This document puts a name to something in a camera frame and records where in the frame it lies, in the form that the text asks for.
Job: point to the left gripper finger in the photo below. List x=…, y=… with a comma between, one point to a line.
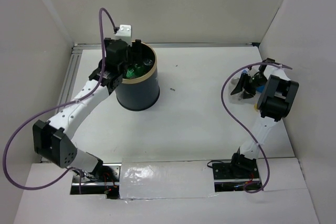
x=129, y=60
x=137, y=52

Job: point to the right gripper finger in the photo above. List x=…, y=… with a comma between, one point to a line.
x=245, y=95
x=239, y=83

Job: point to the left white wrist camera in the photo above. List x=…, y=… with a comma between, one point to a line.
x=124, y=33

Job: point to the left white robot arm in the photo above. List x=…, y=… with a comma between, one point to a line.
x=53, y=138

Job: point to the large clear crushed bottle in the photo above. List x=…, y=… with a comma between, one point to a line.
x=148, y=63

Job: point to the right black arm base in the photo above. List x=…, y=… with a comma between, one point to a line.
x=231, y=178

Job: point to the dark cylindrical bin gold rim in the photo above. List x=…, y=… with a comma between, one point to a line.
x=134, y=94

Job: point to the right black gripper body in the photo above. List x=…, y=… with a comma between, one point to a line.
x=256, y=80

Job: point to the blue-label clear bottle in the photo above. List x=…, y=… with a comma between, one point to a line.
x=251, y=73

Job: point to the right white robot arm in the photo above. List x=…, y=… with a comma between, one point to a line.
x=274, y=104

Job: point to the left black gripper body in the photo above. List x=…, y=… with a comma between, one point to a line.
x=106, y=41

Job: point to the green plastic bottle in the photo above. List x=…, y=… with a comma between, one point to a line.
x=135, y=71

